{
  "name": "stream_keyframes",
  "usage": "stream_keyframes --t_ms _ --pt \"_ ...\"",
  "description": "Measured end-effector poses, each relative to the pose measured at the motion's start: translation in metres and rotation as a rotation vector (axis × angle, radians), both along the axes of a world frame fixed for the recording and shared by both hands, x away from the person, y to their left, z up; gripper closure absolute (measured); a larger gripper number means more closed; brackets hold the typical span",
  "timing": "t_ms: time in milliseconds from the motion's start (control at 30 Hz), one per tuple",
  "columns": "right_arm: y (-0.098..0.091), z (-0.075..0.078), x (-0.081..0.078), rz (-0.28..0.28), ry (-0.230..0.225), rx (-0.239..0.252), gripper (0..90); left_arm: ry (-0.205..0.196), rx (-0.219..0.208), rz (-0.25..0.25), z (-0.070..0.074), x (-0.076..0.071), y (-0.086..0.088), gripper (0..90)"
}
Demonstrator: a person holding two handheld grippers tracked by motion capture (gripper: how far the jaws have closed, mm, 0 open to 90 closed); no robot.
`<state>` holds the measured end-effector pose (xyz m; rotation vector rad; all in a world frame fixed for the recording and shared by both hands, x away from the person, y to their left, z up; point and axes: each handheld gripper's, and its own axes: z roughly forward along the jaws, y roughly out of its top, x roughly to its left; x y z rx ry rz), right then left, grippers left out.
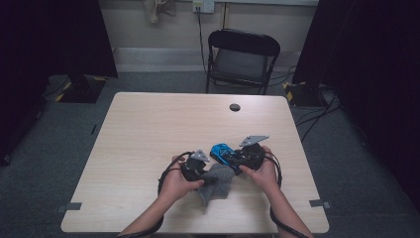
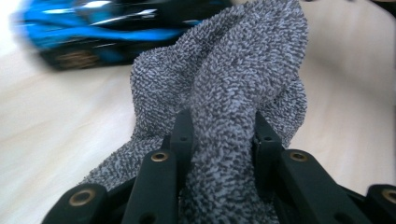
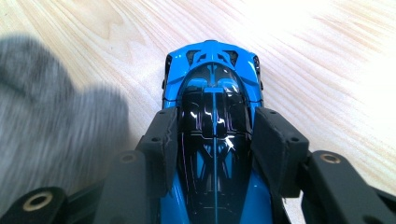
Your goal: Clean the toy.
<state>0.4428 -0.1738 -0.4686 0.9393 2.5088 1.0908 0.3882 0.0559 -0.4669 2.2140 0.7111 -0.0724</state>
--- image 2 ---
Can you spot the blue and black toy car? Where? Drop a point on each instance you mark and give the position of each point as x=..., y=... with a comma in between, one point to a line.
x=102, y=31

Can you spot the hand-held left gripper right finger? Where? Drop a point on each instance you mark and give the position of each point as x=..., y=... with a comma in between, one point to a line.
x=266, y=146

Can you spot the grey terry towel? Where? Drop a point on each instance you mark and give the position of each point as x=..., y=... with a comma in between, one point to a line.
x=230, y=77

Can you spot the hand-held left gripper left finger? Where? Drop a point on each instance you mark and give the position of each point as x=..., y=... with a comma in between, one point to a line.
x=183, y=140

